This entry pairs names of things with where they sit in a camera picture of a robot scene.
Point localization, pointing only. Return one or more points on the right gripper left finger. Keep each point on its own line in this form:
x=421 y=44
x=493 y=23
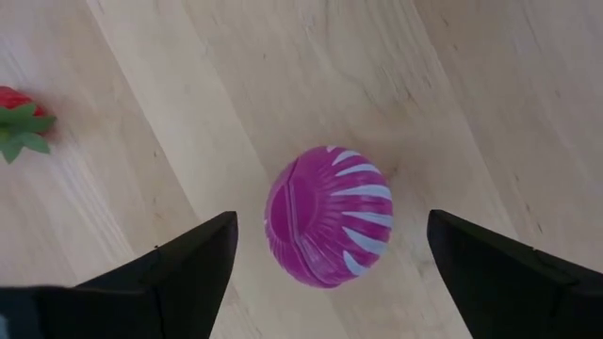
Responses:
x=198 y=282

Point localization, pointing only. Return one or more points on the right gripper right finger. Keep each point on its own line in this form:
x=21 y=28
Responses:
x=509 y=292

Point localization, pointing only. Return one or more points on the magenta white-striped toy ball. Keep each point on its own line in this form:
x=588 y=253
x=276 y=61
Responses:
x=320 y=221

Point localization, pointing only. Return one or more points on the small red toy strawberry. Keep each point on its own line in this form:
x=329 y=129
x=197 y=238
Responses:
x=14 y=101

